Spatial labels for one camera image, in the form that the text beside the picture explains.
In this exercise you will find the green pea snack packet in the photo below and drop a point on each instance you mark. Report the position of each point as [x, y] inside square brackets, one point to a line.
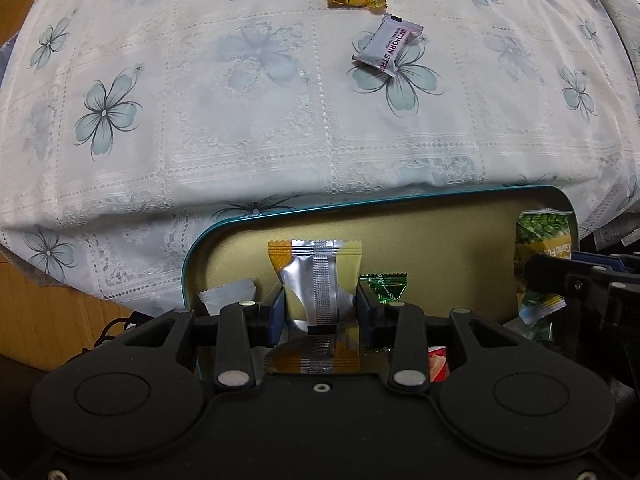
[540, 230]

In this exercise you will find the red and white snack packet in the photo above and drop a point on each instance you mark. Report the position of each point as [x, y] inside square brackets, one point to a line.
[439, 365]

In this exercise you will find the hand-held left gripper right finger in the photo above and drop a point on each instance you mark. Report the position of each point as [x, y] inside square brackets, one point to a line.
[364, 310]

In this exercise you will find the white and pink snack packet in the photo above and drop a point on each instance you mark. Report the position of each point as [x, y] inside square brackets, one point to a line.
[387, 45]

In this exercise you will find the teal tin box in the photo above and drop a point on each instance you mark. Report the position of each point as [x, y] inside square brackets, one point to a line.
[450, 240]

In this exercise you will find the shiny dark green snack packet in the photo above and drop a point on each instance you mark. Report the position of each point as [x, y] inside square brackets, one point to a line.
[385, 287]

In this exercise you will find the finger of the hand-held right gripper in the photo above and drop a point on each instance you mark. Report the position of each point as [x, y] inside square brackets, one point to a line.
[597, 259]
[555, 275]

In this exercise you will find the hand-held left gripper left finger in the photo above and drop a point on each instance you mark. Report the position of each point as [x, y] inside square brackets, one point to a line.
[276, 310]

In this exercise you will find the yellow and silver snack packet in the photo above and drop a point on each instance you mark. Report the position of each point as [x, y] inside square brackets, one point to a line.
[320, 280]

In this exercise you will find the plain white snack packet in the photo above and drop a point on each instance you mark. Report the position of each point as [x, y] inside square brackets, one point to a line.
[225, 297]

